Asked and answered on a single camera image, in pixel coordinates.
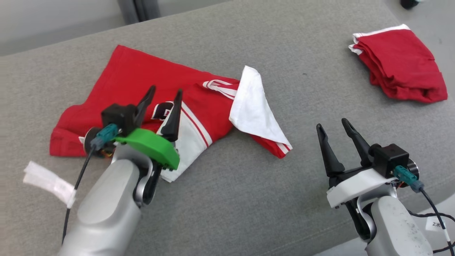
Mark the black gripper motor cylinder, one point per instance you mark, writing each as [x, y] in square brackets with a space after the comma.
[91, 134]
[413, 167]

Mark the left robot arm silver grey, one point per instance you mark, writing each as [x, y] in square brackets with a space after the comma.
[103, 213]

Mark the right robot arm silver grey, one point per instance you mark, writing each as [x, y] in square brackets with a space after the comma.
[398, 227]

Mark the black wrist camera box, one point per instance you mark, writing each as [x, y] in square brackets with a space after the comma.
[389, 158]
[119, 115]

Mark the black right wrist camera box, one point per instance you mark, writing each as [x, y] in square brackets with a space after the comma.
[389, 158]

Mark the grey rounded post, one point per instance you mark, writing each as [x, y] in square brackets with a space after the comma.
[153, 7]
[126, 10]

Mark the black object on floor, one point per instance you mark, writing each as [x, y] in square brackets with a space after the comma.
[408, 3]

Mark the red Bulls 23 shorts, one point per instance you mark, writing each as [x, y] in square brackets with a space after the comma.
[401, 64]

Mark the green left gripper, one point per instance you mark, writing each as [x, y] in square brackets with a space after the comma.
[153, 145]

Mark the red and white jersey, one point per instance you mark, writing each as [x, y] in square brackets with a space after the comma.
[135, 71]

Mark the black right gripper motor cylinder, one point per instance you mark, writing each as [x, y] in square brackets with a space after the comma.
[413, 167]

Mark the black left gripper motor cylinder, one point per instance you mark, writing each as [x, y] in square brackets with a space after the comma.
[91, 134]

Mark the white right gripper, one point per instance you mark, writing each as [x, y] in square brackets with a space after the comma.
[355, 188]

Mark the white tape flag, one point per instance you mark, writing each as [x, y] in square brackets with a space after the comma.
[49, 181]

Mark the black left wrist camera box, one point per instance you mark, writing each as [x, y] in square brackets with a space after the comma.
[119, 115]

